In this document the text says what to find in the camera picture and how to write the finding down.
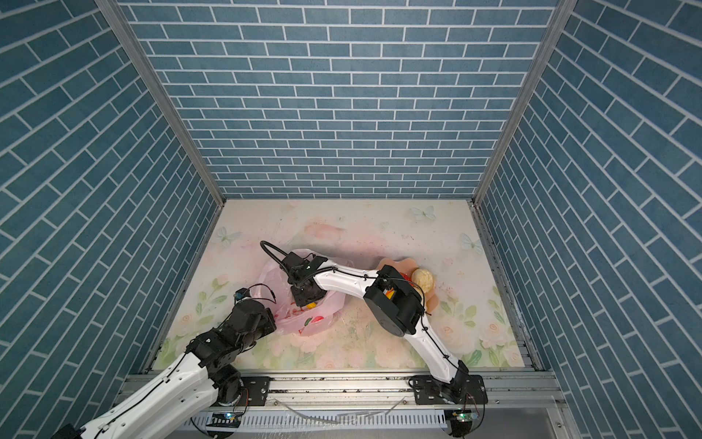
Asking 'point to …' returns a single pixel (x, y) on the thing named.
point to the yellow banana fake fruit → (312, 305)
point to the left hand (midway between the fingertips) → (278, 316)
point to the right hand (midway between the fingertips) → (300, 296)
